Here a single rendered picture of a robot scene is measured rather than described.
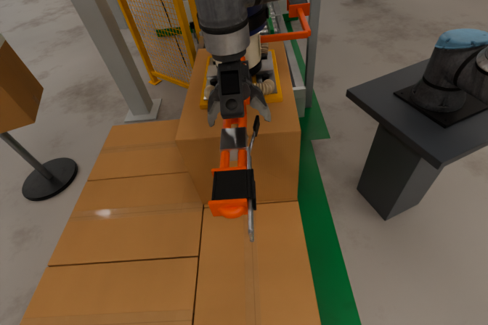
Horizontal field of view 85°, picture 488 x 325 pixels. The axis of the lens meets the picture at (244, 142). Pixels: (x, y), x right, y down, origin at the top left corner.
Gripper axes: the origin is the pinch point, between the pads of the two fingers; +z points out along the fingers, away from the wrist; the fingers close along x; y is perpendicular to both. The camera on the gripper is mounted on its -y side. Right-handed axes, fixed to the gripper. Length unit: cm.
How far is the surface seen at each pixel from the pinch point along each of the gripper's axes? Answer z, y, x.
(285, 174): 34.9, 9.8, -12.4
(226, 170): -2.1, -15.3, 2.4
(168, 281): 53, -19, 32
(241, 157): -0.8, -10.7, -0.4
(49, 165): 104, 86, 167
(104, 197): 53, 17, 69
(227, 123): -0.8, 0.6, 3.1
